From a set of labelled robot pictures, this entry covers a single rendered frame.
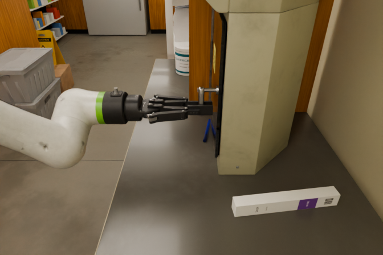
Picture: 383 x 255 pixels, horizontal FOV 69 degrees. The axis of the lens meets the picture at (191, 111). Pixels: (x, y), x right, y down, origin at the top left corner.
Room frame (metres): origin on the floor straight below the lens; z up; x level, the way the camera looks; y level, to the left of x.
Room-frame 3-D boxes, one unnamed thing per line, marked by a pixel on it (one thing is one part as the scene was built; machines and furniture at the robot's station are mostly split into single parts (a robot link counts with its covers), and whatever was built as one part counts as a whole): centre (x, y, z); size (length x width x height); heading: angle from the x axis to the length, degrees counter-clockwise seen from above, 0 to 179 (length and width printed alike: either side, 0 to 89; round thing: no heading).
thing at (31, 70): (2.44, 1.59, 0.49); 0.60 x 0.42 x 0.33; 0
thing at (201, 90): (0.68, -0.04, 1.17); 0.05 x 0.03 x 0.10; 90
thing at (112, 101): (0.68, 0.21, 1.15); 0.09 x 0.06 x 0.12; 0
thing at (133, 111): (0.68, 0.13, 1.14); 0.09 x 0.08 x 0.07; 90
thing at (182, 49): (1.43, 0.02, 1.02); 0.13 x 0.13 x 0.15
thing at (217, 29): (0.79, -0.07, 1.19); 0.30 x 0.01 x 0.40; 0
